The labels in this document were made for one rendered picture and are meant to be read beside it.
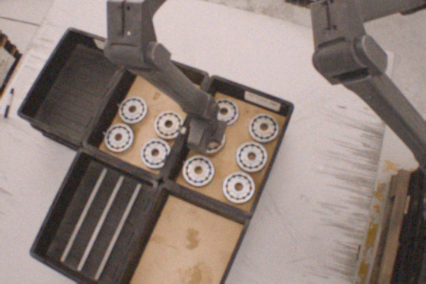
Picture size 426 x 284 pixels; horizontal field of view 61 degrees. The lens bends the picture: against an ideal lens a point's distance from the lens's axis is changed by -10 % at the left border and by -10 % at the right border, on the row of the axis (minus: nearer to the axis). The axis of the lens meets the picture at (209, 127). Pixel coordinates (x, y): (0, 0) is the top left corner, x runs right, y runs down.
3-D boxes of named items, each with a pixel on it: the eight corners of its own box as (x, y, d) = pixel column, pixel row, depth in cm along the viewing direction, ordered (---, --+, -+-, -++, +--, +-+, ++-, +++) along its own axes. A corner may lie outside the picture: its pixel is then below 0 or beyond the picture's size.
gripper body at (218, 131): (221, 143, 121) (221, 135, 114) (189, 134, 122) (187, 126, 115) (227, 123, 123) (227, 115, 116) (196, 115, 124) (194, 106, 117)
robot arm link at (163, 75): (159, 34, 68) (109, 30, 71) (149, 64, 67) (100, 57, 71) (224, 103, 108) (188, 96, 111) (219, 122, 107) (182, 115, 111)
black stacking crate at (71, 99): (78, 42, 155) (69, 27, 145) (140, 63, 150) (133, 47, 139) (30, 126, 143) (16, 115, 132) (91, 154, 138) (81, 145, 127)
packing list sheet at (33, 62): (27, 49, 169) (27, 48, 169) (68, 59, 166) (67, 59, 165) (-5, 111, 159) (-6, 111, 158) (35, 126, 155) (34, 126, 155)
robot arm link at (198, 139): (217, 100, 104) (187, 95, 107) (203, 141, 100) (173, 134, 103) (227, 119, 114) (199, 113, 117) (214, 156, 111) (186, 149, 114)
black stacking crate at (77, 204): (91, 156, 138) (81, 146, 127) (165, 189, 132) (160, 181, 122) (43, 256, 125) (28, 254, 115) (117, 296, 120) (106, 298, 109)
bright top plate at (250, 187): (229, 167, 129) (229, 167, 128) (259, 178, 127) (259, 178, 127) (217, 196, 126) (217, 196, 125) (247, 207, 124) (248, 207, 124)
